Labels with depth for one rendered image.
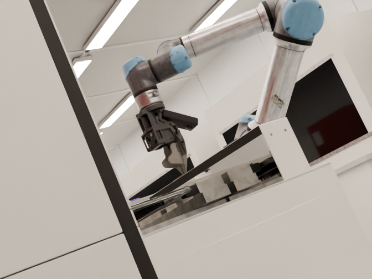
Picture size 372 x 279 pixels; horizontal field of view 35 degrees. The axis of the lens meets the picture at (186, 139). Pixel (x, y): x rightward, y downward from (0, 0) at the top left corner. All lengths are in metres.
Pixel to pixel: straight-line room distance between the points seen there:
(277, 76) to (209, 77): 5.51
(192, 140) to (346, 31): 2.20
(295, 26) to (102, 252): 1.06
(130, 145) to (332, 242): 7.81
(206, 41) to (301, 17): 0.31
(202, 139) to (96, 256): 5.63
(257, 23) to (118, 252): 1.16
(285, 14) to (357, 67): 3.12
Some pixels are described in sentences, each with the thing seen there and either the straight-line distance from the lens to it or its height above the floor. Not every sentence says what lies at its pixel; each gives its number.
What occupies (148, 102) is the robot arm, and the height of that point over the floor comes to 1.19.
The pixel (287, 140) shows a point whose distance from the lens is 1.37.
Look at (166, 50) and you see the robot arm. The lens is 1.71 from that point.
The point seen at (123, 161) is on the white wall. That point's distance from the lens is 9.27.
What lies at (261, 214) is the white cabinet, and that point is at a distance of 1.17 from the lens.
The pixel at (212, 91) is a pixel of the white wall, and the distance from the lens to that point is 7.21.
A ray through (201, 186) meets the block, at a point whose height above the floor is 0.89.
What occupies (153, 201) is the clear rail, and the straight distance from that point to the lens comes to 1.30.
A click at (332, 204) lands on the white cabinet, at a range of 1.31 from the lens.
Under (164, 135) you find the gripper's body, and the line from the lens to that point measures 1.65.
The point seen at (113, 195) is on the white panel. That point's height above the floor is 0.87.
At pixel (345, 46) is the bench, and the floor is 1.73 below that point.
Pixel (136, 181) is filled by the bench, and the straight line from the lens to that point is 7.34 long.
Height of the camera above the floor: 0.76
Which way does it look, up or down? 10 degrees up
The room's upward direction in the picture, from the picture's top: 24 degrees counter-clockwise
